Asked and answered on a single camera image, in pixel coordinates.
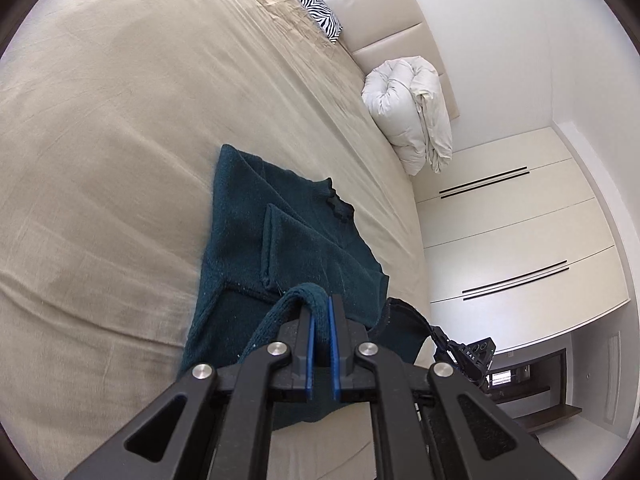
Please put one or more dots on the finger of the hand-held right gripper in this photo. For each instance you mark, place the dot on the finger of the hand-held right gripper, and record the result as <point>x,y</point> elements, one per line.
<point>444,344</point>

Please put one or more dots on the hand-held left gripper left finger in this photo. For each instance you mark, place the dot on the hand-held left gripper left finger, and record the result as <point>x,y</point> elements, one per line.
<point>310,355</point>

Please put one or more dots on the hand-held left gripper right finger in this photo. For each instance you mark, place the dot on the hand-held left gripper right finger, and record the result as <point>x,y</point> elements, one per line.
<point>333,355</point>

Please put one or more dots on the dark teal knit sweater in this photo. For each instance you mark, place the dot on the dark teal knit sweater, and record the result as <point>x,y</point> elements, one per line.
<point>300,245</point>

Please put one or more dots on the small monitor screen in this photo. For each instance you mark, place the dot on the small monitor screen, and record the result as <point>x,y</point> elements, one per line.
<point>501,378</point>

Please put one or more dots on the dark wooden desk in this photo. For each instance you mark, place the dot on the dark wooden desk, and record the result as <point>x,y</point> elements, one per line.
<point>550,412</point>

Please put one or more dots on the white wardrobe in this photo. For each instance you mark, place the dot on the white wardrobe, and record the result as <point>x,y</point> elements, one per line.
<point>500,230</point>

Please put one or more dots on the folded white duvet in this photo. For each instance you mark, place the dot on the folded white duvet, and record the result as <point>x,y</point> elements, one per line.
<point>400,110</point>

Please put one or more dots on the bed with beige sheet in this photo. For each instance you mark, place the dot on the bed with beige sheet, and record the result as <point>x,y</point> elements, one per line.
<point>125,160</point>

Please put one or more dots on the cream padded headboard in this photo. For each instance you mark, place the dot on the cream padded headboard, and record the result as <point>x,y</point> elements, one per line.
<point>390,25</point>

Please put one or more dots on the zebra print pillow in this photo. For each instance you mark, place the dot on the zebra print pillow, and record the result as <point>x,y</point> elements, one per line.
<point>312,5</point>

